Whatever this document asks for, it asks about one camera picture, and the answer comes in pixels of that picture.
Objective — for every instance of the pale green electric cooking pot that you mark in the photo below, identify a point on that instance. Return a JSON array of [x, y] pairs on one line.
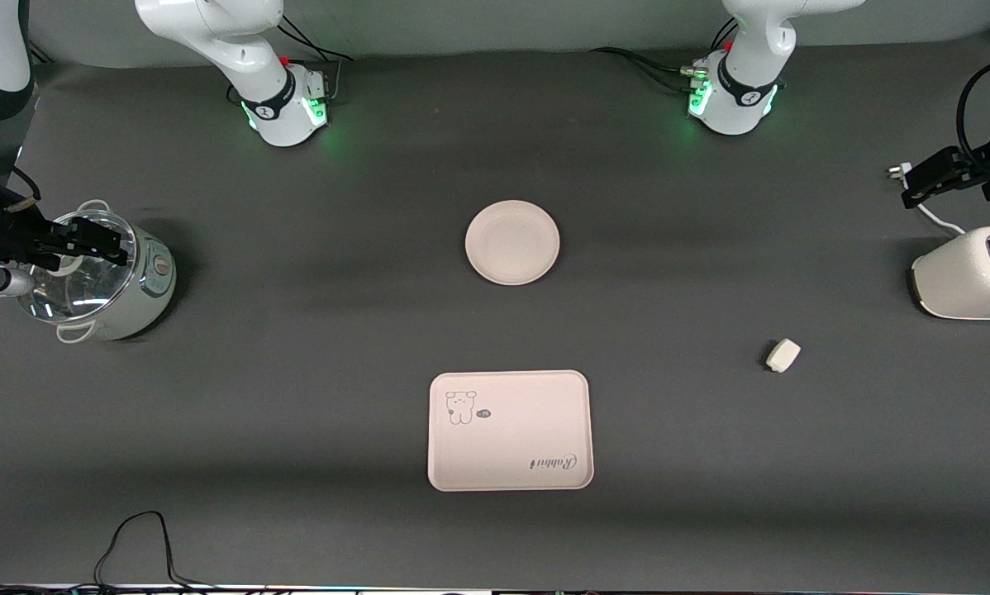
[[144, 289]]

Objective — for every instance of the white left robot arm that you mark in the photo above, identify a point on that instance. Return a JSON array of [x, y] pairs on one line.
[[739, 95]]

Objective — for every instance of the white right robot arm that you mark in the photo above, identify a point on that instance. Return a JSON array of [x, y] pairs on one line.
[[273, 91]]

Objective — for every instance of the beige rectangular tray with print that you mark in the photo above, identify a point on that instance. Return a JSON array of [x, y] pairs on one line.
[[509, 438]]

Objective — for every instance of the glass pot lid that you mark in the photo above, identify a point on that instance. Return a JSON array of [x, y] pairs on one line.
[[82, 289]]

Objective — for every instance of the small white bun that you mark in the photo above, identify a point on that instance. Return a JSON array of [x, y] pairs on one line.
[[782, 355]]

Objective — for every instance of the white toaster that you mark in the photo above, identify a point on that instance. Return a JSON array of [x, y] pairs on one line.
[[966, 281]]

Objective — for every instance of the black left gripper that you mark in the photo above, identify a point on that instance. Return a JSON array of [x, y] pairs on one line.
[[984, 168]]

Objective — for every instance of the round beige plate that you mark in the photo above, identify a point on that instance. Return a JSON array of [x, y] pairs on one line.
[[511, 243]]

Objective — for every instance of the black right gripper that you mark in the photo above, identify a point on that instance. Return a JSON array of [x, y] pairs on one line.
[[9, 235]]

